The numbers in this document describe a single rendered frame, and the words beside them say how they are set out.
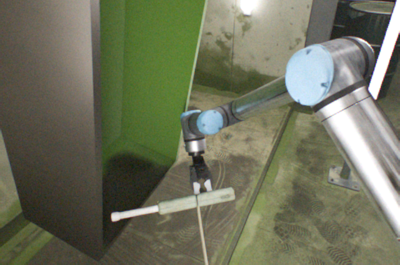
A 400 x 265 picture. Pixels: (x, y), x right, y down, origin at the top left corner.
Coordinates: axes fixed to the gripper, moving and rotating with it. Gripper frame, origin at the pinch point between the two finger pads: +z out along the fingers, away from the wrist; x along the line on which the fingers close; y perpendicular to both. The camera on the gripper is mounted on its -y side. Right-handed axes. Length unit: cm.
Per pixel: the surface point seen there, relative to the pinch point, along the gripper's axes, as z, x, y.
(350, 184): 27, -108, 62
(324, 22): -94, -130, 96
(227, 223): 29, -17, 46
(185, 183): 8, 2, 77
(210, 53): -96, -49, 168
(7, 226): 7, 99, 52
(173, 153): -17.7, 8.3, 30.8
